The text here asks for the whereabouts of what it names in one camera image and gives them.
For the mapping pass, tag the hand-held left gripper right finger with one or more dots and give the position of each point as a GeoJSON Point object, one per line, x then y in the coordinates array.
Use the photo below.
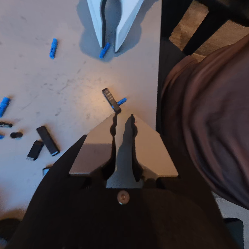
{"type": "Point", "coordinates": [153, 153]}

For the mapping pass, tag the white desk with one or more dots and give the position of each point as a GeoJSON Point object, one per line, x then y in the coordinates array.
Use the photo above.
{"type": "Point", "coordinates": [48, 81]}

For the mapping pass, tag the person's brown sweater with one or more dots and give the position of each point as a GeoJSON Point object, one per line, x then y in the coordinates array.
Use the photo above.
{"type": "Point", "coordinates": [210, 126]}

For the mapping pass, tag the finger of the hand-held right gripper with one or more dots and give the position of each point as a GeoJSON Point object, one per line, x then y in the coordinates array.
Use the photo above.
{"type": "Point", "coordinates": [95, 15]}
{"type": "Point", "coordinates": [126, 19]}

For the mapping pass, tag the black toy connector pin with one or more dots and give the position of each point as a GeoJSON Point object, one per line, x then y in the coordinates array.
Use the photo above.
{"type": "Point", "coordinates": [5, 124]}

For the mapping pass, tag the black metal frame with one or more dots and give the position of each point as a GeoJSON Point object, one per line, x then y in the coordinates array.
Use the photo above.
{"type": "Point", "coordinates": [175, 15]}

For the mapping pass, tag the black toy bushing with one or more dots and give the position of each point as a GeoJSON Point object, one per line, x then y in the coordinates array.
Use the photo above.
{"type": "Point", "coordinates": [16, 135]}

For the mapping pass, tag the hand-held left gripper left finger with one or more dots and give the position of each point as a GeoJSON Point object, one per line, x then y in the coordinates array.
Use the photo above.
{"type": "Point", "coordinates": [97, 155]}

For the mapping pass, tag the long black toy beam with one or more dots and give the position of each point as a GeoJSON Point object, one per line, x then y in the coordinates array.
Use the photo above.
{"type": "Point", "coordinates": [110, 99]}
{"type": "Point", "coordinates": [47, 140]}

